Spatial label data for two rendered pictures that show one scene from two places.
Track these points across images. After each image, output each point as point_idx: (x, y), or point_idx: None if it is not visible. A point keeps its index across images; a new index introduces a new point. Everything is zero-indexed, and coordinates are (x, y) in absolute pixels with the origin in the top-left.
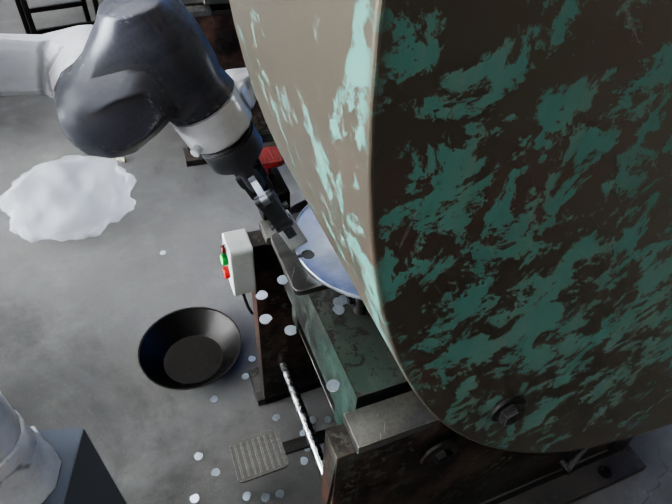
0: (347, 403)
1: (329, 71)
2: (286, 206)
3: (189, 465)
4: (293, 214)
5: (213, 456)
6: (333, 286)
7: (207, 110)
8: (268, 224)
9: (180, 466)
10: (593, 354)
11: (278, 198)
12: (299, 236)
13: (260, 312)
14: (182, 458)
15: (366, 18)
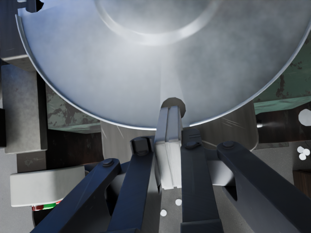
0: (289, 103)
1: None
2: (152, 144)
3: (169, 220)
4: (4, 104)
5: (166, 202)
6: (270, 82)
7: None
8: (15, 142)
9: (168, 226)
10: None
11: (132, 165)
12: (180, 121)
13: (95, 159)
14: (162, 224)
15: None
